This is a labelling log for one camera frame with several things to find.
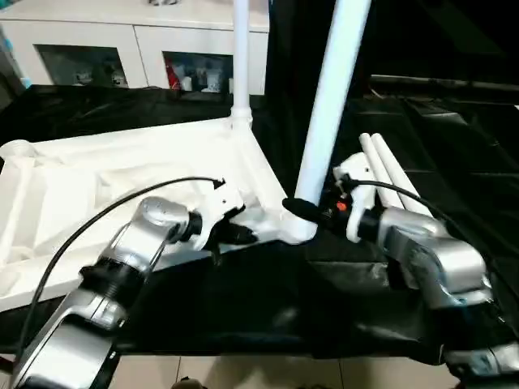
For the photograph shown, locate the white plastic table leg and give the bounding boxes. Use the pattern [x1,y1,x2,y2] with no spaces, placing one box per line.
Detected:
[358,133,406,212]
[229,0,255,130]
[283,0,372,244]
[371,133,437,220]

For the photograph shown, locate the white plastic table top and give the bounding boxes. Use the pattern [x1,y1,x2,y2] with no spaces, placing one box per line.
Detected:
[0,115,321,313]

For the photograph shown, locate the black plastic table mat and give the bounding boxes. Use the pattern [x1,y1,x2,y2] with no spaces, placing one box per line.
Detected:
[0,83,519,361]

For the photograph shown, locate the long dark metal rod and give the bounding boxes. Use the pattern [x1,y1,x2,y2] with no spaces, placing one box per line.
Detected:
[371,74,519,91]

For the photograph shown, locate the red cabinet item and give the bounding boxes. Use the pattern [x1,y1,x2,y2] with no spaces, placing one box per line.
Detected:
[165,58,182,88]

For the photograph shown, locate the large black backdrop sheet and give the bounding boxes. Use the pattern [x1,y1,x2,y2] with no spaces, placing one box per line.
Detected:
[265,0,519,88]

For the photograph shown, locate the white glass-door cabinet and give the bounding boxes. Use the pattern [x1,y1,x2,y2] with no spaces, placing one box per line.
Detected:
[0,0,271,96]

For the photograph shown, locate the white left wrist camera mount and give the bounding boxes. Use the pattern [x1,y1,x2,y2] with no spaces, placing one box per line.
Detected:
[194,184,248,252]

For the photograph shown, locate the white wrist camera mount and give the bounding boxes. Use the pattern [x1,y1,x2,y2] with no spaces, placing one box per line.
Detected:
[332,152,376,244]
[194,184,248,252]

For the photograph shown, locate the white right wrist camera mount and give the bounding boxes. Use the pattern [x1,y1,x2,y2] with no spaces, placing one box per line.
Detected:
[332,152,376,244]

